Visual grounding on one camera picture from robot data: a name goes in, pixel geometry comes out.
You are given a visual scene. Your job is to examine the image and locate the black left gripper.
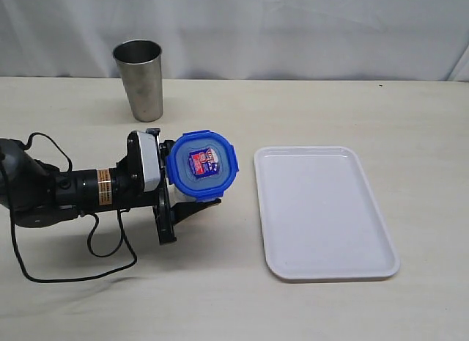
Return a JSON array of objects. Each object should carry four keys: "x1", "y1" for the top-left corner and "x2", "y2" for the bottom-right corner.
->
[{"x1": 114, "y1": 128, "x2": 221, "y2": 245}]

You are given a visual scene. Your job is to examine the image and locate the clear plastic container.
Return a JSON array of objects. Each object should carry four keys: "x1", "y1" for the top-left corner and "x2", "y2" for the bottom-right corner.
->
[{"x1": 173, "y1": 187, "x2": 196, "y2": 202}]

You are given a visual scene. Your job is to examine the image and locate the blue plastic lid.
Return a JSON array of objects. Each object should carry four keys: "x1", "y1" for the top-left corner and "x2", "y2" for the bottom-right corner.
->
[{"x1": 166, "y1": 130, "x2": 239, "y2": 202}]

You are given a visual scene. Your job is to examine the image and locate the stainless steel cup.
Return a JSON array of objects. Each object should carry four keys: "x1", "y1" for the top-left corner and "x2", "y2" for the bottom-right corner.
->
[{"x1": 113, "y1": 40, "x2": 163, "y2": 122}]

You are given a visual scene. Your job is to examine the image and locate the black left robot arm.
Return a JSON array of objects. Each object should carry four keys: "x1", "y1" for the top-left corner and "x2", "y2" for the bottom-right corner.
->
[{"x1": 1, "y1": 128, "x2": 221, "y2": 244}]

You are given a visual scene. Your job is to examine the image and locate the white rectangular plastic tray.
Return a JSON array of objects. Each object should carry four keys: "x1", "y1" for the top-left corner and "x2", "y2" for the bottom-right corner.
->
[{"x1": 254, "y1": 146, "x2": 400, "y2": 282}]

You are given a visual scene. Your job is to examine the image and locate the black camera cable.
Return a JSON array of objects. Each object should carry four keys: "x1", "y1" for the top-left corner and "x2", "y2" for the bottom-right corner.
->
[{"x1": 5, "y1": 132, "x2": 139, "y2": 284}]

